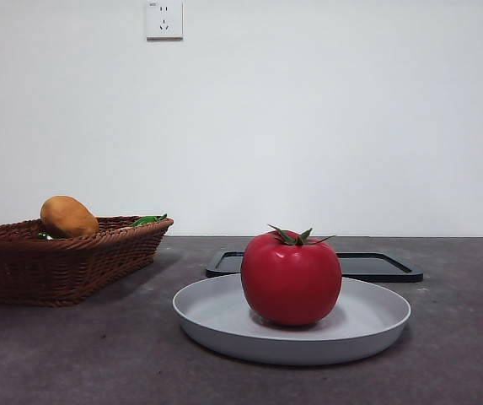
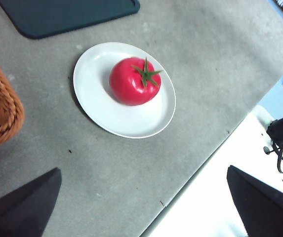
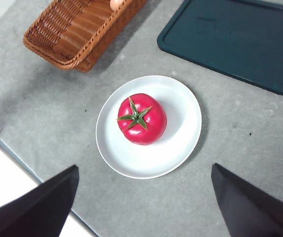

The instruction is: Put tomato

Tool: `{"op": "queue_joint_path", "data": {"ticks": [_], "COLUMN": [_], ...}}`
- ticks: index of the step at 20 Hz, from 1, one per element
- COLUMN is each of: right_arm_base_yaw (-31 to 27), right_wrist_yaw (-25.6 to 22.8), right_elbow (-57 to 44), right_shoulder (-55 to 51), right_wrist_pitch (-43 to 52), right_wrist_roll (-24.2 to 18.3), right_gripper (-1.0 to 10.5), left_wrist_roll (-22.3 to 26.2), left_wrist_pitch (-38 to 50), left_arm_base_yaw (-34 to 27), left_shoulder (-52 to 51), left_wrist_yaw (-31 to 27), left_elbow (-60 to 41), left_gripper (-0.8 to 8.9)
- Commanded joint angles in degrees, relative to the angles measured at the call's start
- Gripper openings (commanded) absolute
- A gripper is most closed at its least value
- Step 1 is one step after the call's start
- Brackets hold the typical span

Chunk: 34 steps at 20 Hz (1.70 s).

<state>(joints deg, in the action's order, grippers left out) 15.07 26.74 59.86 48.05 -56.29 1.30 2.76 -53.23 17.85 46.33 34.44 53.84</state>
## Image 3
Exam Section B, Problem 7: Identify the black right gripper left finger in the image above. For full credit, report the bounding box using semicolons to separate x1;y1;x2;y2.
0;164;80;237

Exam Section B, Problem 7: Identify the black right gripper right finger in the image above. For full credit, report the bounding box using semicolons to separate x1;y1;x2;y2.
210;162;283;237

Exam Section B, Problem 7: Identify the red tomato with green stem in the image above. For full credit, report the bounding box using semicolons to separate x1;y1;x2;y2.
117;93;168;146

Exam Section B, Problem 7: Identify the white round plate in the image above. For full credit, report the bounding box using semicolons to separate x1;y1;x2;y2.
95;75;202;180

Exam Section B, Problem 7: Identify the black rectangular tray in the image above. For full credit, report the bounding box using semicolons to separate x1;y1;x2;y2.
157;0;283;96

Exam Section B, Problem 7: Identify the brown wicker basket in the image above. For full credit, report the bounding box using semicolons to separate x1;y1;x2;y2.
22;0;148;73

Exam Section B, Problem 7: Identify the orange-brown potato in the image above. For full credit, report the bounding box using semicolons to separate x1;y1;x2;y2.
110;0;127;11

